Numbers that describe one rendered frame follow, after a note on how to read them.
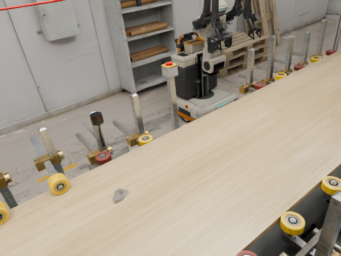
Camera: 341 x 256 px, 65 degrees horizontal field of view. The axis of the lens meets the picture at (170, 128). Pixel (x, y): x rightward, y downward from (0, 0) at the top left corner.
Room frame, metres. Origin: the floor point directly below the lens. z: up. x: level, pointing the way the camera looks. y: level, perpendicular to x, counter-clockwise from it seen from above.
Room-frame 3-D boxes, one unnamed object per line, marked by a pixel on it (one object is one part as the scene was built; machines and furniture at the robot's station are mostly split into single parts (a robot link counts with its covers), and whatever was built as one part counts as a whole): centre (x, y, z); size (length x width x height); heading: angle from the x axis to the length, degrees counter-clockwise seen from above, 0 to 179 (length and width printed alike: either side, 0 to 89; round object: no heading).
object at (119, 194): (0.84, 0.25, 0.91); 0.09 x 0.07 x 0.02; 148
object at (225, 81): (1.97, -0.58, 0.83); 0.43 x 0.03 x 0.04; 33
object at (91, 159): (1.24, 0.41, 0.85); 0.14 x 0.06 x 0.05; 123
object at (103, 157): (1.14, 0.37, 0.85); 0.08 x 0.08 x 0.11
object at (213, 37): (2.85, -0.61, 0.99); 0.28 x 0.16 x 0.22; 123
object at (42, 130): (1.12, 0.60, 0.89); 0.04 x 0.04 x 0.48; 33
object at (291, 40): (2.21, -1.07, 0.87); 0.04 x 0.04 x 0.48; 33
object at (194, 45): (3.19, -0.39, 0.87); 0.23 x 0.15 x 0.11; 123
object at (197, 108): (3.09, -0.45, 0.16); 0.67 x 0.64 x 0.25; 33
